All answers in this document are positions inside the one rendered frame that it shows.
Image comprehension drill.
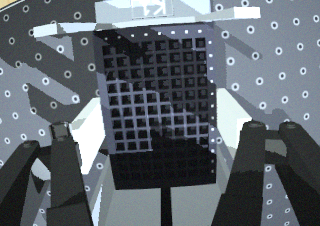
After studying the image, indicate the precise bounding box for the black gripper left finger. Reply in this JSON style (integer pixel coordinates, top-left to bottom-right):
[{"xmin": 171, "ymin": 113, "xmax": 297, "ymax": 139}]
[{"xmin": 0, "ymin": 98, "xmax": 105, "ymax": 226}]

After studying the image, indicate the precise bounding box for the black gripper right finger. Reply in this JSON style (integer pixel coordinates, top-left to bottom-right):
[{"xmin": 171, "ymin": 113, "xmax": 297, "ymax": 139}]
[{"xmin": 211, "ymin": 88, "xmax": 320, "ymax": 226}]

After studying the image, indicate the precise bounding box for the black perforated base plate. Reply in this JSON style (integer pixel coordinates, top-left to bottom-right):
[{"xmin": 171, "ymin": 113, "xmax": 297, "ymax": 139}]
[{"xmin": 0, "ymin": 0, "xmax": 320, "ymax": 226}]

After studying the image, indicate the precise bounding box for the black well plate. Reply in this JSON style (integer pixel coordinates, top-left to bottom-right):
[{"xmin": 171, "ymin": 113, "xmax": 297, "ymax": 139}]
[{"xmin": 92, "ymin": 21, "xmax": 217, "ymax": 190}]

